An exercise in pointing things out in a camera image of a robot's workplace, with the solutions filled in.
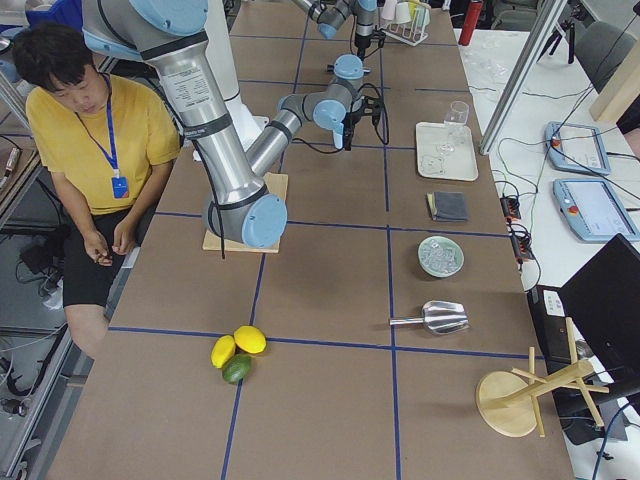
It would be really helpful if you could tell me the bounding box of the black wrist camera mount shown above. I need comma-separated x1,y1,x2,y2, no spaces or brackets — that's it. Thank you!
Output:
360,95,385,128

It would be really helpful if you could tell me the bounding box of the green lime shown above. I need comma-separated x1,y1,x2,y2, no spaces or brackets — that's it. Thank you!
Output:
222,354,252,384

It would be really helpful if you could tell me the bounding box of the whole yellow lemon upper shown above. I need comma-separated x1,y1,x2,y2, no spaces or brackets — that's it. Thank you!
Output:
233,325,267,354

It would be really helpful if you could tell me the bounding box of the lower teach pendant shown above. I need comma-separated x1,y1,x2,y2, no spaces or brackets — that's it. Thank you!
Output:
552,179,639,243

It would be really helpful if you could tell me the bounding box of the black laptop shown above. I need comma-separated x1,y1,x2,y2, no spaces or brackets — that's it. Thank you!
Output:
527,234,639,411

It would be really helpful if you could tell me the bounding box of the teach pendant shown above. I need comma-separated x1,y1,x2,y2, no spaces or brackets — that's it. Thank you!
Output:
552,179,639,243
544,121,611,176

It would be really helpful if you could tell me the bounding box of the whole yellow lemon lower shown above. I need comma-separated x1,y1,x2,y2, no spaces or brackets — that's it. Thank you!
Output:
210,335,236,369

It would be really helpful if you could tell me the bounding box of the whole yellow lemon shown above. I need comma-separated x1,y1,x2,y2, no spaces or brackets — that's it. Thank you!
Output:
210,335,236,369
233,325,267,354

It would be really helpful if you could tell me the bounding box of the bamboo cutting board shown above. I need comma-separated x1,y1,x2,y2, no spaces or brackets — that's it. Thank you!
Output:
202,173,289,253

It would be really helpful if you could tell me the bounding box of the clear wine glass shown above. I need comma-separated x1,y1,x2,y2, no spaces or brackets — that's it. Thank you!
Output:
438,100,470,154

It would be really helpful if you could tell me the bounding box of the upper teach pendant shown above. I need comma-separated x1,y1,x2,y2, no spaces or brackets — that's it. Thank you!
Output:
544,121,611,176

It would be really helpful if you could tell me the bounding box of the white cup rack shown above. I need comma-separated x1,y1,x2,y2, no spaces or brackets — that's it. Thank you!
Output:
379,0,431,46

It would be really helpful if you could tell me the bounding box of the aluminium frame post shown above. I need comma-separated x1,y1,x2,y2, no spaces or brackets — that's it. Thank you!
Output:
479,0,568,155

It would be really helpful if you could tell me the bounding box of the steel ice scoop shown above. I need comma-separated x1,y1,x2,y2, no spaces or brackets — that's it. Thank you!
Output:
389,300,470,335

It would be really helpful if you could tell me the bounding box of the green bowl of ice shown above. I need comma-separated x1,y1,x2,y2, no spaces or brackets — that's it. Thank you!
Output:
417,236,464,278

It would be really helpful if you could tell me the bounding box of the grey yellow folded cloth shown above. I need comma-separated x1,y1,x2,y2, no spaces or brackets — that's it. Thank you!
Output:
426,191,469,222

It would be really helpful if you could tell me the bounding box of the light blue plastic cup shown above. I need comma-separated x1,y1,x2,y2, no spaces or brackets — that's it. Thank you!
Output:
332,123,344,150

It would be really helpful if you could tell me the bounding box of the wooden cup tree stand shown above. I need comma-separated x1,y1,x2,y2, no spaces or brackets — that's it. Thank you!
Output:
475,317,609,438

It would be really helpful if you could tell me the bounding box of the black usb hub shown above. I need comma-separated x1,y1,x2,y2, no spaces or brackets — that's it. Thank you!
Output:
500,196,521,221

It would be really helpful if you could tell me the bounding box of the red water bottle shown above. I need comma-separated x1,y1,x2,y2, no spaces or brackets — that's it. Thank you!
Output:
458,0,483,46

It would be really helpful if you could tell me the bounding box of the cream bear tray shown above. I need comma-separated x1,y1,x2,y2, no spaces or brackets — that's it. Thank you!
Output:
415,122,479,182

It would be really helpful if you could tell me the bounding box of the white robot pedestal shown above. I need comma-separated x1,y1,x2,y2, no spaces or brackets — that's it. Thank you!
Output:
205,0,269,150

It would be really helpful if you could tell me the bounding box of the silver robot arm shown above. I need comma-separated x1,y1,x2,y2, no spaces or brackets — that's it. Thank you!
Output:
82,0,364,248
293,0,378,59

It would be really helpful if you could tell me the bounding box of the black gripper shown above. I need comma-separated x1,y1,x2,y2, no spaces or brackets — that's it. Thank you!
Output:
354,17,373,59
343,102,363,151

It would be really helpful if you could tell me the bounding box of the person in yellow shirt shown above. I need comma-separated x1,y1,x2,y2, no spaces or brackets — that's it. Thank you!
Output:
12,23,181,358

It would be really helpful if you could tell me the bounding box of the black camera cable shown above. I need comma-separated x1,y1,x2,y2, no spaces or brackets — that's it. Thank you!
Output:
292,82,391,154

